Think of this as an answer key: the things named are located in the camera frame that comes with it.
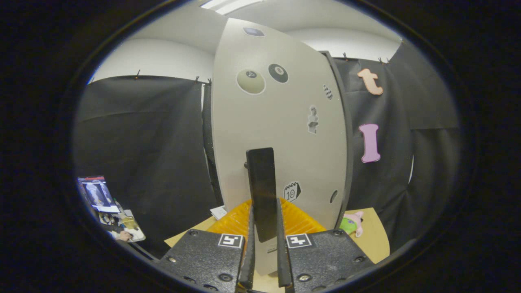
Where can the black backdrop cloth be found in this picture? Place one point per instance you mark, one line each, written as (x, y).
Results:
(142, 134)

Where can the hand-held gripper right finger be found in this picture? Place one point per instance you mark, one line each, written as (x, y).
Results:
(321, 260)

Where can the pink green plush toy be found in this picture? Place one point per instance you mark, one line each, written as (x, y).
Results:
(349, 224)

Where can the long ceiling light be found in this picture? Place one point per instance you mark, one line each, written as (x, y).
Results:
(228, 5)

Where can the white booklet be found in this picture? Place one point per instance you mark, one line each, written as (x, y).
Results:
(219, 212)

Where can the cluttered side desk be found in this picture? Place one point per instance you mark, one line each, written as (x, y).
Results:
(132, 228)

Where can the beige shoe cabinet door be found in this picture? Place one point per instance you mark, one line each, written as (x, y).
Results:
(285, 122)

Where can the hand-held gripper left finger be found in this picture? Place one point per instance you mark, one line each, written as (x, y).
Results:
(211, 260)

